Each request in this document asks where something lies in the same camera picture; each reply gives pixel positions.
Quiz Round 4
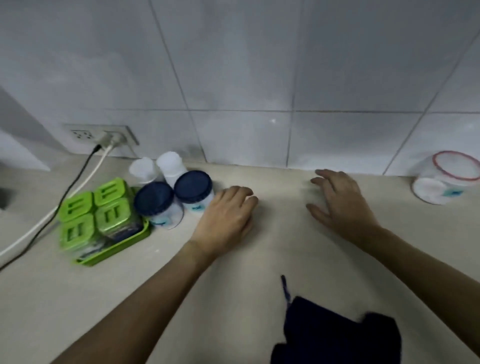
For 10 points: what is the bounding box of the person's right hand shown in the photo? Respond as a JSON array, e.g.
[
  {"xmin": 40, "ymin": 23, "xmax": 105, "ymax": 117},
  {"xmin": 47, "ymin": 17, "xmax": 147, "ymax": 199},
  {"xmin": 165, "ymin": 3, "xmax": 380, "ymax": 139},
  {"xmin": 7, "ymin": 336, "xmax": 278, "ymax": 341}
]
[{"xmin": 305, "ymin": 169, "xmax": 382, "ymax": 249}]

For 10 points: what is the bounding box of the person's left hand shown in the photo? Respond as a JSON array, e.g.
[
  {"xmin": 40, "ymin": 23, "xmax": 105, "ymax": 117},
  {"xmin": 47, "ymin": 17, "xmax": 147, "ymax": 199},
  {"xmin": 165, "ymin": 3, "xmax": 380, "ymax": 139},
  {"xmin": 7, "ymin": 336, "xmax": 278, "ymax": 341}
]
[{"xmin": 189, "ymin": 185, "xmax": 260, "ymax": 260}]

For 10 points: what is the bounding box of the person's left forearm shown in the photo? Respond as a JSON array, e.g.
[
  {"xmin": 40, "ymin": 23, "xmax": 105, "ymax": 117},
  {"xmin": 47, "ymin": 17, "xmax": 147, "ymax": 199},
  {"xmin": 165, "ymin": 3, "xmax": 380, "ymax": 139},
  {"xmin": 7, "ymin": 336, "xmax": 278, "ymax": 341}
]
[{"xmin": 50, "ymin": 240, "xmax": 222, "ymax": 364}]

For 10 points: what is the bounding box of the person's right forearm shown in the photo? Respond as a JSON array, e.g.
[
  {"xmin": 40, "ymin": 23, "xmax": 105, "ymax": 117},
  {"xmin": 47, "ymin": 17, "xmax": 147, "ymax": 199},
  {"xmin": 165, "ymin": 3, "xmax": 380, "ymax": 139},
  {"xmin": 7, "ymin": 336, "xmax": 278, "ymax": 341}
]
[{"xmin": 356, "ymin": 225, "xmax": 480, "ymax": 358}]

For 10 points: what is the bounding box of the blue-lidded clear jar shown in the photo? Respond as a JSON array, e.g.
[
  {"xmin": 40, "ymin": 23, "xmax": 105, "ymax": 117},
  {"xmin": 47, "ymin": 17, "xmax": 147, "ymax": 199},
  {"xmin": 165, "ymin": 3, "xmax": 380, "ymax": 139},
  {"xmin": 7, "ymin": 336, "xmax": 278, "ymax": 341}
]
[
  {"xmin": 133, "ymin": 181, "xmax": 185, "ymax": 230},
  {"xmin": 174, "ymin": 170, "xmax": 215, "ymax": 216}
]

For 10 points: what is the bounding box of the white-lidded plastic jar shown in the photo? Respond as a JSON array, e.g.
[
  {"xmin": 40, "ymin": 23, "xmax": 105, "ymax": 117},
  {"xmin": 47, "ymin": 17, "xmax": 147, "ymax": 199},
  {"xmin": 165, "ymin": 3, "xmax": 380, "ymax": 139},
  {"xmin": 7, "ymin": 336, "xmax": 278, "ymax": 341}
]
[
  {"xmin": 156, "ymin": 151, "xmax": 188, "ymax": 188},
  {"xmin": 129, "ymin": 157, "xmax": 161, "ymax": 185}
]

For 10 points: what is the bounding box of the green plastic tray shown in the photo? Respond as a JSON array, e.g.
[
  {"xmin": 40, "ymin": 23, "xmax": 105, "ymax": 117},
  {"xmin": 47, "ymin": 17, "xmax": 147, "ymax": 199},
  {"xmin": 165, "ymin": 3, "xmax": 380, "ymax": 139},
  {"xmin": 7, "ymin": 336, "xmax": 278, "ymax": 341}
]
[{"xmin": 73, "ymin": 187, "xmax": 152, "ymax": 267}]

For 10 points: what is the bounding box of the dark blue cloth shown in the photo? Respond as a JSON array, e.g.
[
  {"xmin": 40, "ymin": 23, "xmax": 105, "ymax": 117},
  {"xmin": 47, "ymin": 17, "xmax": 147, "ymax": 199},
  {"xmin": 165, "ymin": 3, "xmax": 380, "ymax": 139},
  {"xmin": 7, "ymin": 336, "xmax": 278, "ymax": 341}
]
[{"xmin": 270, "ymin": 275, "xmax": 402, "ymax": 364}]

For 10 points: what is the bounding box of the green-lidded spice jar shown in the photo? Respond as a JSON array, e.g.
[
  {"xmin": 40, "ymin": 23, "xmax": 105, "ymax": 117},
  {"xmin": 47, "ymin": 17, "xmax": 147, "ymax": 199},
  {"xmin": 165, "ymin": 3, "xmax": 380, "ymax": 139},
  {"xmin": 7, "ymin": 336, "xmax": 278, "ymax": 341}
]
[
  {"xmin": 94, "ymin": 197, "xmax": 144, "ymax": 241},
  {"xmin": 57, "ymin": 191, "xmax": 94, "ymax": 223},
  {"xmin": 93, "ymin": 178, "xmax": 127, "ymax": 206},
  {"xmin": 59, "ymin": 213, "xmax": 99, "ymax": 260}
]

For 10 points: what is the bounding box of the red-rimmed clear plastic container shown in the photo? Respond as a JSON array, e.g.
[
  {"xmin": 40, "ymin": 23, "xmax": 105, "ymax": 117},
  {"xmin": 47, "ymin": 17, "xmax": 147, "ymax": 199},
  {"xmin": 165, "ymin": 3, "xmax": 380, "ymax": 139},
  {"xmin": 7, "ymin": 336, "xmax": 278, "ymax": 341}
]
[{"xmin": 411, "ymin": 150, "xmax": 480, "ymax": 205}]

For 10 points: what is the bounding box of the white power plug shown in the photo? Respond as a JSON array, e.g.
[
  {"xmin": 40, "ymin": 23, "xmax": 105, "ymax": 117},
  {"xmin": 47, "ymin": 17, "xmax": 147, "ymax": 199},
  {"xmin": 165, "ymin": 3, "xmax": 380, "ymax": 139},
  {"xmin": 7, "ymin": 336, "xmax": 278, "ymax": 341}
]
[{"xmin": 98, "ymin": 131, "xmax": 128, "ymax": 149}]

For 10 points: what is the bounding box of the white wall socket plate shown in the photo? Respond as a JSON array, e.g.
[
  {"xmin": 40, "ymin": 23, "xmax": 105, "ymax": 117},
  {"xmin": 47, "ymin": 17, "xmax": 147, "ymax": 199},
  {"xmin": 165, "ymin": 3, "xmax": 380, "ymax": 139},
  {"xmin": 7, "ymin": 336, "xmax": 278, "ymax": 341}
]
[{"xmin": 63, "ymin": 124, "xmax": 140, "ymax": 147}]

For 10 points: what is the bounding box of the black power cable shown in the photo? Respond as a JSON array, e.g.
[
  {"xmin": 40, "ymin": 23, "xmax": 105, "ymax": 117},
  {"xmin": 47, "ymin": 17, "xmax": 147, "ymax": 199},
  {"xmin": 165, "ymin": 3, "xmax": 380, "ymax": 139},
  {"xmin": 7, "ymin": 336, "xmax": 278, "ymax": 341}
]
[{"xmin": 0, "ymin": 144, "xmax": 104, "ymax": 271}]

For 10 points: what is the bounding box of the white power cable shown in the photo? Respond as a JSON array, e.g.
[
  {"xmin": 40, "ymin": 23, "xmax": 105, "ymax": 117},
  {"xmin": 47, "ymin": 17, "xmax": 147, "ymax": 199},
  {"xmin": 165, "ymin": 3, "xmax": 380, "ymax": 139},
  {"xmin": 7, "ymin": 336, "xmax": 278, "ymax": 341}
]
[{"xmin": 0, "ymin": 144, "xmax": 113, "ymax": 259}]

